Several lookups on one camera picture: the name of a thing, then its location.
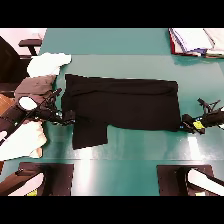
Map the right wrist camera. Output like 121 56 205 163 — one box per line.
197 97 222 115

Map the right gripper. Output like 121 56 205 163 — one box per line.
181 113 207 135

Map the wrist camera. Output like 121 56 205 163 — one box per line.
197 97 222 115
45 87 64 105

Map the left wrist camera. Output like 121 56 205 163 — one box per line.
45 87 64 105

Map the brown garment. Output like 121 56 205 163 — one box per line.
14 74 58 105

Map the black T-shirt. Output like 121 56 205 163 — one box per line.
61 73 183 151

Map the white garment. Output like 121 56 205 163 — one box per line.
26 52 73 79
171 27 215 55
203 27 224 57
0 120 48 162

